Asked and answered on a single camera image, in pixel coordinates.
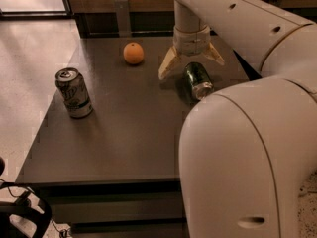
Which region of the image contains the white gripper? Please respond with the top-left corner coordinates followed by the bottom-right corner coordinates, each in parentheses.
top-left (158, 26), bottom-right (225, 80)

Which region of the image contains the green soda can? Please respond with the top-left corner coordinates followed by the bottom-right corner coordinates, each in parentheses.
top-left (184, 62), bottom-right (214, 101)

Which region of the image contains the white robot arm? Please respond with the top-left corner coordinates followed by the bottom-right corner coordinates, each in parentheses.
top-left (174, 0), bottom-right (317, 238)

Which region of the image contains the silver white soda can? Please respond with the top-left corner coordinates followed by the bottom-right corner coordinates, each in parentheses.
top-left (55, 67), bottom-right (93, 118)

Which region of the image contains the orange fruit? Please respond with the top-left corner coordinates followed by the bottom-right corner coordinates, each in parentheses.
top-left (123, 42), bottom-right (144, 64)

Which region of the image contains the black chair base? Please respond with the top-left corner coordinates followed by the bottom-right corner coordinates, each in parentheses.
top-left (0, 156), bottom-right (53, 238)

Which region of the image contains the left metal wall bracket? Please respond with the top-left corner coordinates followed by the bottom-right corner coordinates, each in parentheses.
top-left (114, 0), bottom-right (132, 37)

